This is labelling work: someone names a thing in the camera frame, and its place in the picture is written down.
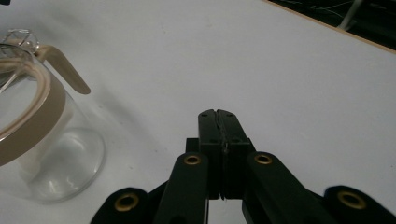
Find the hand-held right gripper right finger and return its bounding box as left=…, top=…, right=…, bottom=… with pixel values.
left=217, top=108, right=256, bottom=201

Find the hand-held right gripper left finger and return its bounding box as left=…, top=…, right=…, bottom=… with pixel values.
left=186, top=108, right=225, bottom=201

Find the glass pitcher with beige band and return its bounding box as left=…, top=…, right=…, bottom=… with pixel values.
left=0, top=28, right=106, bottom=205

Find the white metal stand leg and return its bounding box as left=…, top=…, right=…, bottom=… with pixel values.
left=336, top=0, right=364, bottom=31

